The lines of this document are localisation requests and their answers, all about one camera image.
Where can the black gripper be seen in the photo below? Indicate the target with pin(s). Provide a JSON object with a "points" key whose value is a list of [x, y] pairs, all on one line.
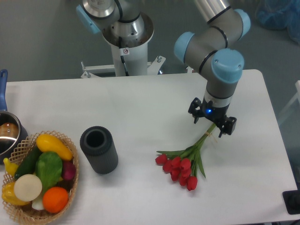
{"points": [[213, 109]]}

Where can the red tulip bouquet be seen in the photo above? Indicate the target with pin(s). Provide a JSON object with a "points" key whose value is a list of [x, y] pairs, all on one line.
{"points": [[183, 165]]}

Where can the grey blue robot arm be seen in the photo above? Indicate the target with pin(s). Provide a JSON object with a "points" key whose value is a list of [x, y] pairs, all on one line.
{"points": [[209, 54]]}

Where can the black device at table edge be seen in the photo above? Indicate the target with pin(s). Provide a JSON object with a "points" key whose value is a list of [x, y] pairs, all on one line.
{"points": [[292, 201]]}

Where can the blue plastic bag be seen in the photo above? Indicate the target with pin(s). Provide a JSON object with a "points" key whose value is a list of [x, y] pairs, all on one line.
{"points": [[280, 15]]}

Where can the dark grey ribbed vase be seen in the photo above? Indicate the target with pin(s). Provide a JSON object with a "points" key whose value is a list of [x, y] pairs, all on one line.
{"points": [[98, 146]]}

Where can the yellow squash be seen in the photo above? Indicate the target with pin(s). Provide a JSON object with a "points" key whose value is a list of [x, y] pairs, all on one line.
{"points": [[47, 143]]}

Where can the green lettuce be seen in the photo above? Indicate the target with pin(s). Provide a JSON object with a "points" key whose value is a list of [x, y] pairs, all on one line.
{"points": [[48, 169]]}

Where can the orange fruit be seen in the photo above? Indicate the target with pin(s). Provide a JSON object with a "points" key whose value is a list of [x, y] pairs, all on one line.
{"points": [[55, 199]]}

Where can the green cucumber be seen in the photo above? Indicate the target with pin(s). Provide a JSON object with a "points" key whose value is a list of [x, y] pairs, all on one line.
{"points": [[28, 164]]}

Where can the white leek stalk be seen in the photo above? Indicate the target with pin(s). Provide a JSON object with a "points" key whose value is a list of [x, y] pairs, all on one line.
{"points": [[37, 204]]}

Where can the white round onion slice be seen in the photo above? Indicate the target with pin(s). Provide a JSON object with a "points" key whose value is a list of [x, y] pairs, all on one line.
{"points": [[28, 187]]}

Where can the woven wicker basket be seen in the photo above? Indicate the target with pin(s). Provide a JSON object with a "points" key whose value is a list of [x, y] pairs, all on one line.
{"points": [[26, 215]]}

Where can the yellow bell pepper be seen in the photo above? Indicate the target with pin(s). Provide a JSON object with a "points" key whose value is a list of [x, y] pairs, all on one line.
{"points": [[8, 195]]}

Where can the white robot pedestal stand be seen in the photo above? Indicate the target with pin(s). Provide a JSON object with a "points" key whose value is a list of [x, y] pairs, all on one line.
{"points": [[129, 47]]}

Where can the blue handled saucepan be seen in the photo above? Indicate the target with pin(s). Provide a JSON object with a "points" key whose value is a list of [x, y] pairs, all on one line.
{"points": [[12, 131]]}

